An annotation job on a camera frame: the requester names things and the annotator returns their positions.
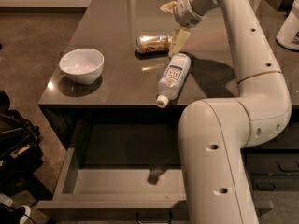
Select open grey top drawer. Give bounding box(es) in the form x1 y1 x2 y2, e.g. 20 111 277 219
36 109 275 221

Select closed dark lower drawers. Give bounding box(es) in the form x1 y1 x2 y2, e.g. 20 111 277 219
241 119 299 192

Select clear plastic water bottle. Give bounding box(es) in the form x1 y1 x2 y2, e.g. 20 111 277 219
156 53 191 108

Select black equipment case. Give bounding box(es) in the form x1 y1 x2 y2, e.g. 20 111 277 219
0 91 41 186

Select metal drawer handle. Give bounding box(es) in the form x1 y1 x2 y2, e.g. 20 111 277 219
136 209 172 224

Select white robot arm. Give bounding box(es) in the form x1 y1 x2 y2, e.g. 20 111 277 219
171 0 292 224

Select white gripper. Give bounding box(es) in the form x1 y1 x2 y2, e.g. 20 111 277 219
160 0 206 57

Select white shoe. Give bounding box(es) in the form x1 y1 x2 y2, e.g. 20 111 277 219
0 193 31 224

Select white ceramic bowl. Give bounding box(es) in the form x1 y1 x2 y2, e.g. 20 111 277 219
59 49 105 85

